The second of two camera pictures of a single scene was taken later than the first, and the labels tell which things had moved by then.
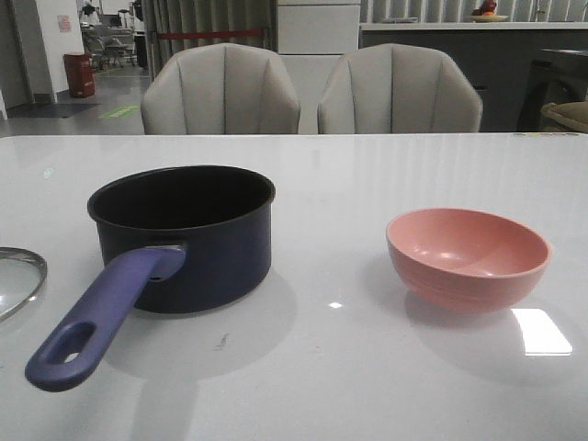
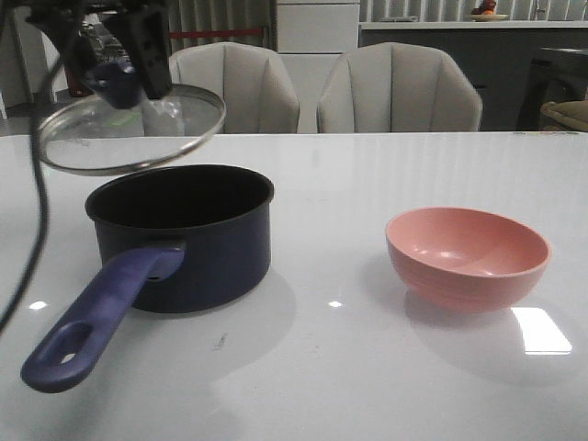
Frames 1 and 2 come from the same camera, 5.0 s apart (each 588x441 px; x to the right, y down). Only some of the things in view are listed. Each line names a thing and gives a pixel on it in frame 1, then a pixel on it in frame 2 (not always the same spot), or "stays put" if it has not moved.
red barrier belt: [208, 34] stays put
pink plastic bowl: [464, 259] stays put
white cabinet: [311, 36] stays put
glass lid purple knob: [18, 253] → [121, 130]
